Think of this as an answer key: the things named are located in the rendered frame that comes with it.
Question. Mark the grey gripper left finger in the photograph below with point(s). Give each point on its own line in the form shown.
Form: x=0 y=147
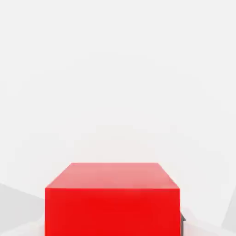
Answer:
x=37 y=230

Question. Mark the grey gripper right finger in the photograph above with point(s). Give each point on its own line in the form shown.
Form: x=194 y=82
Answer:
x=182 y=224

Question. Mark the small red cube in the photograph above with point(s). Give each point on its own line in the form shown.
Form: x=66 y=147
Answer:
x=112 y=210

